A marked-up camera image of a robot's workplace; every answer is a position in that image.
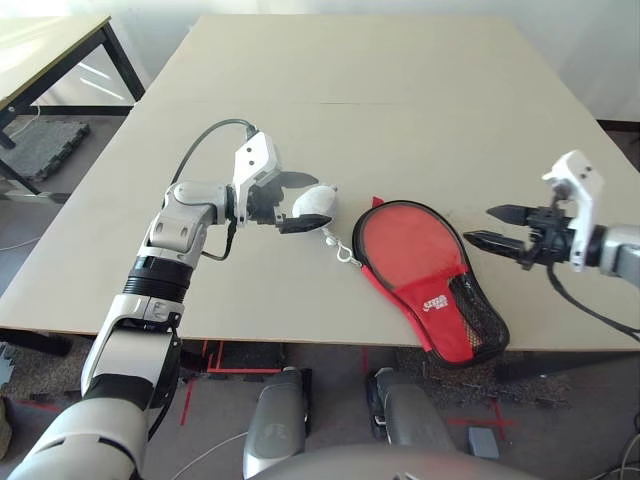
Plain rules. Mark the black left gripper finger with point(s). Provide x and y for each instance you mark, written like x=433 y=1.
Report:
x=297 y=178
x=305 y=224

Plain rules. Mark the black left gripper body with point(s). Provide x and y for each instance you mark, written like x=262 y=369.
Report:
x=265 y=202

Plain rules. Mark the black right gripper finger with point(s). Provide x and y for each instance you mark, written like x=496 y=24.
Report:
x=495 y=243
x=510 y=214

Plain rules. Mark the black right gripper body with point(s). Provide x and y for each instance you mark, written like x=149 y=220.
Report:
x=547 y=237

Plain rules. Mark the red black paddle case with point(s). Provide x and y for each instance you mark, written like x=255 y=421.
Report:
x=435 y=305

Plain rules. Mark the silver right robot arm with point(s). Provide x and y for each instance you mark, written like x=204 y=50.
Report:
x=620 y=250

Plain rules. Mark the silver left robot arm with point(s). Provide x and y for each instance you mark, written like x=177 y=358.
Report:
x=185 y=220

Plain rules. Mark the silver metal clasp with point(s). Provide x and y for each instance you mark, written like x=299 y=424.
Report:
x=344 y=254

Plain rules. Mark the black speckled floor mat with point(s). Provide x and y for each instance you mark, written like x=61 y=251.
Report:
x=525 y=385

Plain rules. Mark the grey robot right thigh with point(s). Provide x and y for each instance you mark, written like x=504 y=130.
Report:
x=407 y=415

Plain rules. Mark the grey robot thigh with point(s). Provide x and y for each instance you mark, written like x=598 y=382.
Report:
x=275 y=425
x=407 y=415

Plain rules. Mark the small grey floor box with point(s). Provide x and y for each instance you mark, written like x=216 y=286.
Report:
x=484 y=442

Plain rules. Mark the grey robot left thigh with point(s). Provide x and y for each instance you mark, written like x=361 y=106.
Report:
x=275 y=425

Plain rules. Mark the dark grey foam mat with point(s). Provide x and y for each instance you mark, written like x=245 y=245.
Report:
x=45 y=145

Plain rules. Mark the grey robot torso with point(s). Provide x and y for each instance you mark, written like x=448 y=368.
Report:
x=380 y=467

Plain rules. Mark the black-framed side table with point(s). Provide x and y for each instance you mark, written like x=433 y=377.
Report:
x=35 y=55

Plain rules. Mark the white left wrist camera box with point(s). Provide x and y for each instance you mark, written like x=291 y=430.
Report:
x=252 y=157

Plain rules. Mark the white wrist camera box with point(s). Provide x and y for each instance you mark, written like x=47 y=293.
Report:
x=582 y=180
x=252 y=157

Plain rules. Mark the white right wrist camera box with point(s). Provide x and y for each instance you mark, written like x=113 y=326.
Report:
x=582 y=180

